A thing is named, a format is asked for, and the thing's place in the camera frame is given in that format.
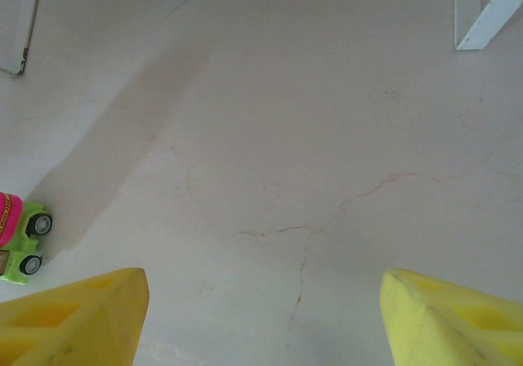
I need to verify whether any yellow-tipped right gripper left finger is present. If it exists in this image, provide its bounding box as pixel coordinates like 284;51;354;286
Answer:
0;266;150;366

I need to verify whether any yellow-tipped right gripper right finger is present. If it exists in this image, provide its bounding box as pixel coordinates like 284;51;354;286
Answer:
378;267;523;366

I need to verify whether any green truck with pink mixer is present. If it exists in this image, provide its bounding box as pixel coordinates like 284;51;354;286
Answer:
0;191;54;287

